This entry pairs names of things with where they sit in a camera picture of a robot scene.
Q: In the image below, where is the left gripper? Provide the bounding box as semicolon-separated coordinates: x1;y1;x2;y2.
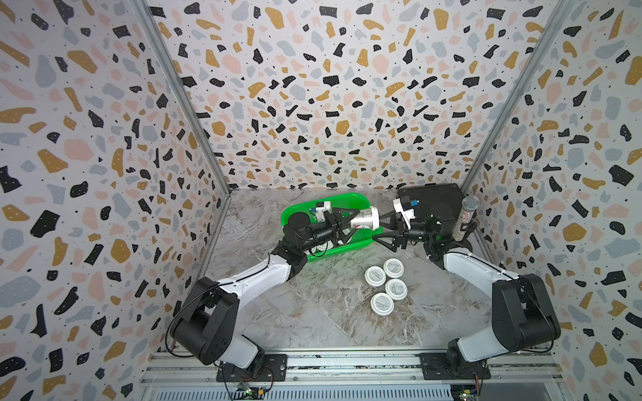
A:
298;210;360;256

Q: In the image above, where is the yogurt cup white lid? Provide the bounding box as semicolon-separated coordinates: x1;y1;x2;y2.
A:
383;258;405;279
370;292;395;317
364;266;387;287
349;207;381;231
386;278;408;302

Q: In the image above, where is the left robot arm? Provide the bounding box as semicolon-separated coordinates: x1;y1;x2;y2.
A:
166;207;380;374

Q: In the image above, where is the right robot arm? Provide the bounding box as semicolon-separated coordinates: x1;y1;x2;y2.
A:
373;212;561;368

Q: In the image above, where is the green plastic basket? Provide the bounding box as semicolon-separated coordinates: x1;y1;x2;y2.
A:
281;193;383;261

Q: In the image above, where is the black hard case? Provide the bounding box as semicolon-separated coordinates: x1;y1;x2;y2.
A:
397;184;464;222

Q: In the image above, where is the glitter tube on black stand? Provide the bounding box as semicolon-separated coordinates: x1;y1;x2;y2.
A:
451;195;481;242

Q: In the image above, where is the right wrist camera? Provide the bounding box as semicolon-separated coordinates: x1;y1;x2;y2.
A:
393;196;419;227

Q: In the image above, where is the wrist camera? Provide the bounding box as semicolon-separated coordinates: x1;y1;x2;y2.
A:
309;200;332;222
393;196;419;227

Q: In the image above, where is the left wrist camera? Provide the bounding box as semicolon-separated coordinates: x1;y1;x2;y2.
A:
309;200;332;222

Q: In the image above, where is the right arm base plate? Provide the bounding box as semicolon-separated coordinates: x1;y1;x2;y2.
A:
419;352;491;380

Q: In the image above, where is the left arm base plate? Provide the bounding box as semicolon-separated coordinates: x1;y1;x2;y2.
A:
216;354;288;383

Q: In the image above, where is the aluminium rail frame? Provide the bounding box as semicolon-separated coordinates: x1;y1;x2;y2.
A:
141;347;573;400

